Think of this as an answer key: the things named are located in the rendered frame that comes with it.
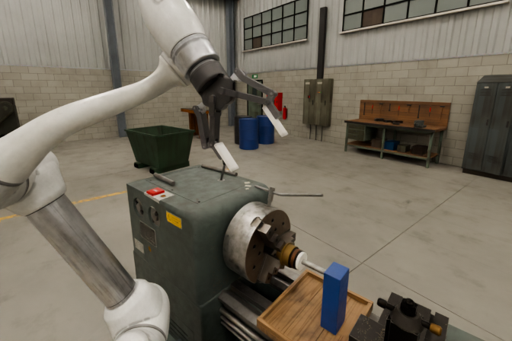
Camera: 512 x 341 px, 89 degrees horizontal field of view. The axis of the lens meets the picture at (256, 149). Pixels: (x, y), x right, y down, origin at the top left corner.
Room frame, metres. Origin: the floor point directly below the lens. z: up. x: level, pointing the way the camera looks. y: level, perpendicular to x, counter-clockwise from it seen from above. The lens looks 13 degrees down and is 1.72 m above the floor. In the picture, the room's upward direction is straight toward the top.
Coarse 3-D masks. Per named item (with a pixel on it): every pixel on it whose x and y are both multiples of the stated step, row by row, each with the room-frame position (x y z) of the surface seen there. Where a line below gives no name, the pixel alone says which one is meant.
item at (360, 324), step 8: (360, 320) 0.67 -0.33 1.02; (368, 320) 0.67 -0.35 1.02; (360, 328) 0.65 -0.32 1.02; (368, 328) 0.65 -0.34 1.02; (376, 328) 0.65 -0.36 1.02; (384, 328) 0.65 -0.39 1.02; (352, 336) 0.62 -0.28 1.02; (360, 336) 0.62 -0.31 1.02; (368, 336) 0.62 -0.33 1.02; (376, 336) 0.62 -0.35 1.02
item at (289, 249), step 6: (288, 246) 0.92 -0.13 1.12; (294, 246) 0.92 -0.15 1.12; (282, 252) 0.90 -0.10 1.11; (288, 252) 0.89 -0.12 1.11; (294, 252) 0.89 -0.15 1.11; (300, 252) 0.89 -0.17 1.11; (282, 258) 0.89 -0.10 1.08; (288, 258) 0.87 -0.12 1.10; (294, 258) 0.87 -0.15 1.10; (282, 264) 0.90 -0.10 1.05; (288, 264) 0.87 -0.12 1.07; (294, 264) 0.86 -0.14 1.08
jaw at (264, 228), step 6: (258, 222) 0.93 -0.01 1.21; (258, 228) 0.92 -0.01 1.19; (264, 228) 0.91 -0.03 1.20; (270, 228) 0.91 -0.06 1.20; (264, 234) 0.90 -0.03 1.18; (270, 234) 0.91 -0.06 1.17; (276, 234) 0.92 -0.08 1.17; (264, 240) 0.93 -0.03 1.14; (270, 240) 0.91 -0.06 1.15; (276, 240) 0.92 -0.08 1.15; (282, 240) 0.92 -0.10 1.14; (270, 246) 0.93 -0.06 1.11; (276, 246) 0.91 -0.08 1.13; (282, 246) 0.90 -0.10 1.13
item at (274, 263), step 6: (264, 252) 0.99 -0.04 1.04; (264, 258) 0.94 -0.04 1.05; (270, 258) 0.93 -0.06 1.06; (276, 258) 0.93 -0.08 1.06; (264, 264) 0.93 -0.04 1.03; (270, 264) 0.92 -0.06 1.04; (276, 264) 0.91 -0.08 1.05; (264, 270) 0.92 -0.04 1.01; (270, 270) 0.90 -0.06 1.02; (276, 270) 0.91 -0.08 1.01; (258, 276) 0.91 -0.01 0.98; (264, 276) 0.90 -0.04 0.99; (270, 276) 0.92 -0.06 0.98; (264, 282) 0.89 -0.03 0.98
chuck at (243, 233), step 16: (256, 208) 1.01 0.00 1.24; (272, 208) 1.02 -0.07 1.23; (240, 224) 0.95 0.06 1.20; (272, 224) 0.99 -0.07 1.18; (288, 224) 1.08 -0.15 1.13; (240, 240) 0.90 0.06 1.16; (256, 240) 0.91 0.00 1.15; (240, 256) 0.88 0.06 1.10; (256, 256) 0.91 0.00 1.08; (240, 272) 0.89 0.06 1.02; (256, 272) 0.91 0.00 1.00
